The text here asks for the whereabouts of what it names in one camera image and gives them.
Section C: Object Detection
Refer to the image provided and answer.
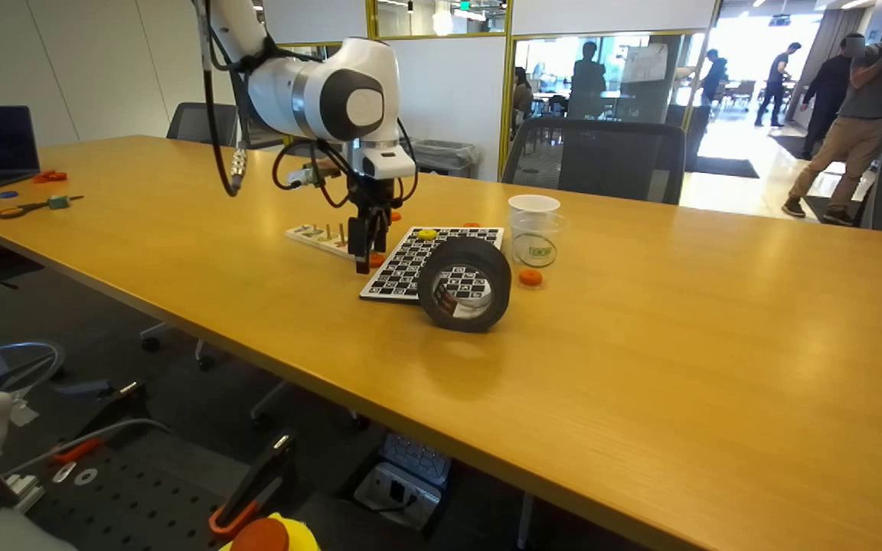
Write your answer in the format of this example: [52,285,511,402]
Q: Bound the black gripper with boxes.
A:
[350,179,400,271]

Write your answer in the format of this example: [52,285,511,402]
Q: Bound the white paper cup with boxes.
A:
[506,194,563,247]

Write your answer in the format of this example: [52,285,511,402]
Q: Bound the transparent plastic cup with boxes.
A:
[507,231,563,274]

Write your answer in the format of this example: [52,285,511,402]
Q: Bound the black white marker calibration board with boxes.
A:
[359,225,507,305]

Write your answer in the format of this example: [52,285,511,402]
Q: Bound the wooden number peg board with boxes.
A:
[284,221,360,261]

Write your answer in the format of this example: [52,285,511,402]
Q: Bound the black tape roll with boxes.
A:
[418,235,516,335]

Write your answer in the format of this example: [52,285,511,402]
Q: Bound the dark grey office chair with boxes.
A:
[167,98,243,150]

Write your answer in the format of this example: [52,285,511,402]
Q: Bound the grey floor outlet box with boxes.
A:
[350,433,452,533]

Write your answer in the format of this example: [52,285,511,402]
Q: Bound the person silhouette behind glass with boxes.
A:
[563,39,612,123]

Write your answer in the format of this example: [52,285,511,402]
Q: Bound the yellow red emergency stop button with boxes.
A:
[218,512,326,551]

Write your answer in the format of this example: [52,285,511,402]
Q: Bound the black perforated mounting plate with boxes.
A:
[10,439,260,551]

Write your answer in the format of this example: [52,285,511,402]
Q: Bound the person in dark clothes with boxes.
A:
[699,45,733,115]

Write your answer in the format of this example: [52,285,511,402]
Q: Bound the person in dark trousers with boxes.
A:
[752,39,802,133]

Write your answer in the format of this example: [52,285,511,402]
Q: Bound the person grey shirt khaki trousers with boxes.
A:
[778,7,882,225]

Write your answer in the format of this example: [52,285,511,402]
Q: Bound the red handled tool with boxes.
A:
[205,429,296,541]

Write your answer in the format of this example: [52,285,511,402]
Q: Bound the green handled tool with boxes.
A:
[0,194,86,225]

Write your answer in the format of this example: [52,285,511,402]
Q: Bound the grey hose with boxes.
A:
[0,338,69,402]

